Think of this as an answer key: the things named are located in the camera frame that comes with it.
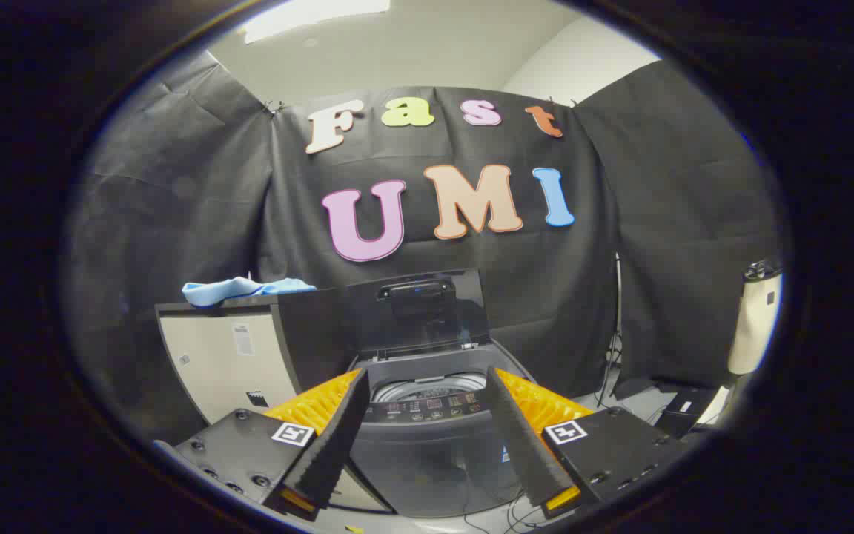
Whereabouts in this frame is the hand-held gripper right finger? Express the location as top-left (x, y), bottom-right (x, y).
top-left (484, 366), bottom-right (695, 520)

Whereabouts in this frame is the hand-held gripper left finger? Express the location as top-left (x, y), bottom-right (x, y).
top-left (154, 369), bottom-right (371, 522)

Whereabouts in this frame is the grey washing machine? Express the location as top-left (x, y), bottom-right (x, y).
top-left (345, 341), bottom-right (539, 518)

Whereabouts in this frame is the dark washing machine lid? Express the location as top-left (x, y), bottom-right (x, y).
top-left (338, 268), bottom-right (492, 355)

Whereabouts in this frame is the light blue shirt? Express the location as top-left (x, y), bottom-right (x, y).
top-left (182, 277), bottom-right (317, 308)

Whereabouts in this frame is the thin metal stand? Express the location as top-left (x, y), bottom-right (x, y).
top-left (596, 252), bottom-right (624, 409)

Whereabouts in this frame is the small cabinet with white door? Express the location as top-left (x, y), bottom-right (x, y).
top-left (155, 288), bottom-right (394, 514)

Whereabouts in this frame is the black box on floor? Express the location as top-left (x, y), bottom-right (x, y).
top-left (653, 386), bottom-right (732, 438)

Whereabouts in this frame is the cream cylindrical appliance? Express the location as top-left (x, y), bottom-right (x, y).
top-left (727, 258), bottom-right (784, 376)

